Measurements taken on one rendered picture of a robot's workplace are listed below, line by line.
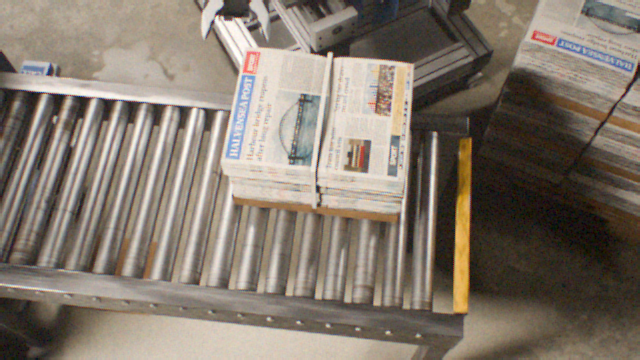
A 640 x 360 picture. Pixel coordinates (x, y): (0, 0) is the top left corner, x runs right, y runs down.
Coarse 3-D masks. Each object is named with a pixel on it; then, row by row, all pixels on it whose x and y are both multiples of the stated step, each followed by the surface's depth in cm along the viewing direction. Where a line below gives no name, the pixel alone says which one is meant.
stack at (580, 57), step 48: (576, 0) 175; (624, 0) 175; (528, 48) 172; (576, 48) 168; (624, 48) 168; (528, 96) 189; (576, 96) 180; (624, 96) 175; (480, 144) 233; (528, 144) 210; (576, 144) 198; (624, 144) 188; (576, 192) 219; (624, 192) 210; (624, 240) 233
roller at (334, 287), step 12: (336, 216) 152; (336, 228) 150; (348, 228) 151; (336, 240) 149; (348, 240) 150; (336, 252) 148; (348, 252) 149; (336, 264) 146; (336, 276) 145; (324, 288) 145; (336, 288) 144
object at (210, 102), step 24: (0, 72) 169; (72, 96) 166; (96, 96) 166; (120, 96) 166; (144, 96) 166; (168, 96) 166; (192, 96) 166; (216, 96) 166; (432, 120) 162; (456, 120) 162; (456, 144) 166
